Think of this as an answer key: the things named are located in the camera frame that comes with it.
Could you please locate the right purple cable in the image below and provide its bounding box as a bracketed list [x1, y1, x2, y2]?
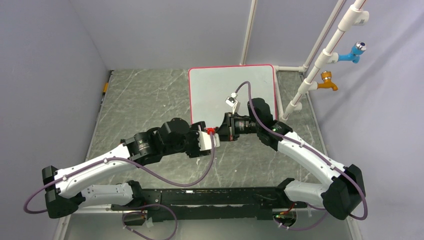
[234, 81, 369, 232]

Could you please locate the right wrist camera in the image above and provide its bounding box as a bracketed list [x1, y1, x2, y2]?
[225, 92, 240, 114]

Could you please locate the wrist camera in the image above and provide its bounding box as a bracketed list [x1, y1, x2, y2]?
[204, 127, 217, 135]
[225, 92, 240, 114]

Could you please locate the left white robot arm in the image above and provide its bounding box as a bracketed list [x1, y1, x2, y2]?
[41, 118, 220, 219]

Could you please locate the white pipe with taps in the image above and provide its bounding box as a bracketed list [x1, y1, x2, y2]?
[278, 0, 370, 122]

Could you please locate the white floor pipe frame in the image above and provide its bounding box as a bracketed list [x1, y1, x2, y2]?
[273, 65, 308, 73]

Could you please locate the blue tap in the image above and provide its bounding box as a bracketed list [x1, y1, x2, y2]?
[337, 41, 367, 64]

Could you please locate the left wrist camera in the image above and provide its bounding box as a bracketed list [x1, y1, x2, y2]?
[204, 127, 217, 135]

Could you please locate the orange tap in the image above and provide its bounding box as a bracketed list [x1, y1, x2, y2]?
[317, 71, 338, 91]

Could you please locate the red-framed whiteboard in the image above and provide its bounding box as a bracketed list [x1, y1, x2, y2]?
[188, 64, 278, 128]

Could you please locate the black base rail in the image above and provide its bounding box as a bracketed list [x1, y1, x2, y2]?
[111, 187, 307, 222]

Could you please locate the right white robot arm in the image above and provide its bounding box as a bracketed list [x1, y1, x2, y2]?
[215, 98, 366, 220]

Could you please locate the white corner pipe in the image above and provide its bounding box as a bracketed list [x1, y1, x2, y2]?
[239, 0, 258, 66]

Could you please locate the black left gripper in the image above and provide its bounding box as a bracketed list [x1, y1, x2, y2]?
[163, 121, 212, 158]

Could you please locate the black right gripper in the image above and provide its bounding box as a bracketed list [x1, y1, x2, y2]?
[217, 112, 261, 142]

